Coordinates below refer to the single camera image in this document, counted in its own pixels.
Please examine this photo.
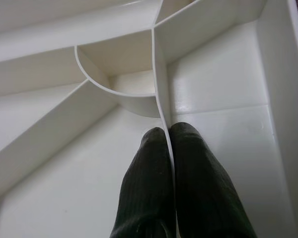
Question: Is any white plastic table top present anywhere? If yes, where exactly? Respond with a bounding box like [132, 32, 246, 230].
[0, 0, 298, 238]

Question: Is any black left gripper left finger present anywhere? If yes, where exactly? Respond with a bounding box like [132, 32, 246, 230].
[110, 127, 176, 238]

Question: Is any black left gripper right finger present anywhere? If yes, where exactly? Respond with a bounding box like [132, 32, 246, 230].
[168, 121, 258, 238]

